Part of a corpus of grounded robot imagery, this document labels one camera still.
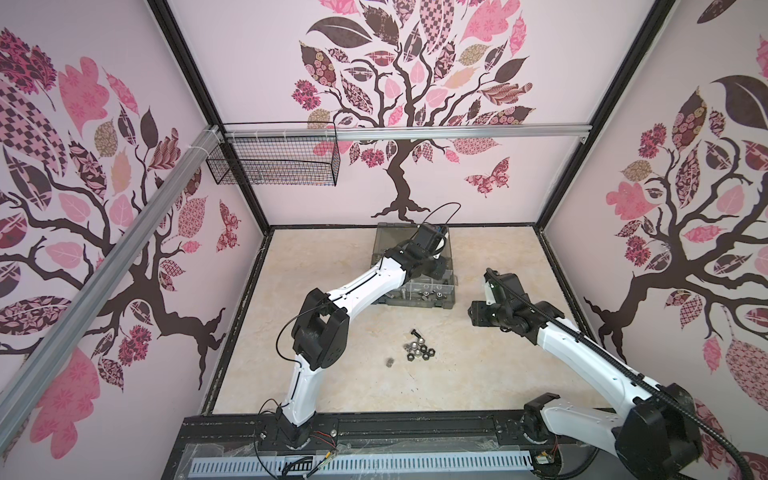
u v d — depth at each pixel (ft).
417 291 3.28
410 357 2.81
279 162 4.00
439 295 3.20
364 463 2.29
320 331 1.67
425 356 2.85
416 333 2.98
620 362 1.49
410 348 2.87
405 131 3.09
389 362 2.78
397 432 2.44
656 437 1.28
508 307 2.05
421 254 2.23
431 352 2.86
